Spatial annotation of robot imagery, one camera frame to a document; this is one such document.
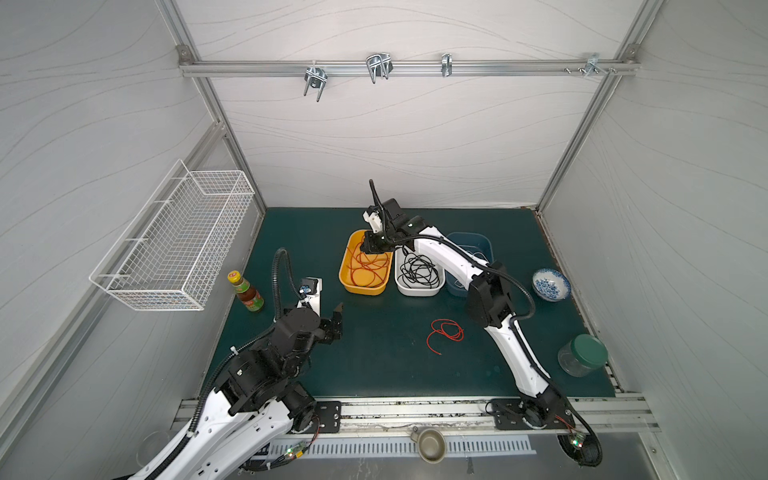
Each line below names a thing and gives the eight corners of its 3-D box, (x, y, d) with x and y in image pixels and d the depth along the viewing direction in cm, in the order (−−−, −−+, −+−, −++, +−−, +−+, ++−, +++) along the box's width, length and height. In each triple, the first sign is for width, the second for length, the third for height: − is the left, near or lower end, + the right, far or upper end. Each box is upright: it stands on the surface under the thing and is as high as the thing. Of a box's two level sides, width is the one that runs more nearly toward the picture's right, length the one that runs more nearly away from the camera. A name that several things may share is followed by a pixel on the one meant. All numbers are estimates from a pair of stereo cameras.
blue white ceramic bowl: (533, 305, 97) (540, 295, 92) (524, 278, 104) (531, 268, 99) (566, 305, 97) (576, 295, 92) (555, 278, 104) (564, 268, 99)
